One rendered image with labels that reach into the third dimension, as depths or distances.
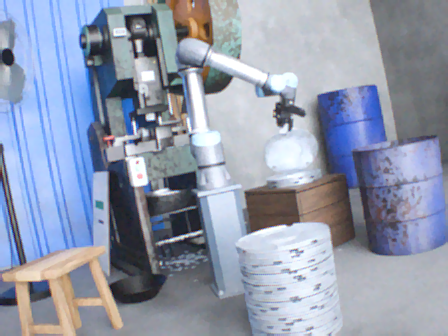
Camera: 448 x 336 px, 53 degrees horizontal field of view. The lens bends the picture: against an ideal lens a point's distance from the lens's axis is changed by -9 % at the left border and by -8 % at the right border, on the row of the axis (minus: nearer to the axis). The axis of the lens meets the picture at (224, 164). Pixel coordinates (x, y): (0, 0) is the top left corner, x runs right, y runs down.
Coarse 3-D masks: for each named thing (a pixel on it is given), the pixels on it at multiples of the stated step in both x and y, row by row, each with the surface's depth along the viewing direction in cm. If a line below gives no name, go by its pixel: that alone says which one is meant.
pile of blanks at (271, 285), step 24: (240, 264) 144; (264, 264) 135; (288, 264) 133; (312, 264) 134; (264, 288) 135; (288, 288) 133; (312, 288) 134; (336, 288) 143; (264, 312) 139; (288, 312) 134; (312, 312) 135; (336, 312) 140
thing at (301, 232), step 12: (276, 228) 161; (288, 228) 157; (300, 228) 154; (312, 228) 150; (324, 228) 146; (240, 240) 153; (252, 240) 150; (264, 240) 145; (276, 240) 141; (288, 240) 140; (300, 240) 137; (312, 240) 134
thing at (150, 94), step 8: (136, 64) 263; (144, 64) 266; (152, 64) 268; (136, 72) 263; (144, 72) 265; (152, 72) 268; (144, 80) 265; (152, 80) 267; (160, 80) 270; (144, 88) 263; (152, 88) 267; (160, 88) 270; (136, 96) 267; (144, 96) 263; (152, 96) 264; (160, 96) 265; (136, 104) 269; (144, 104) 265; (152, 104) 264; (160, 104) 269
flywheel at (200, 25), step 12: (168, 0) 302; (180, 0) 295; (204, 0) 262; (180, 12) 298; (192, 12) 284; (204, 12) 271; (180, 24) 306; (192, 24) 282; (204, 24) 276; (192, 36) 283; (204, 36) 280; (204, 72) 278
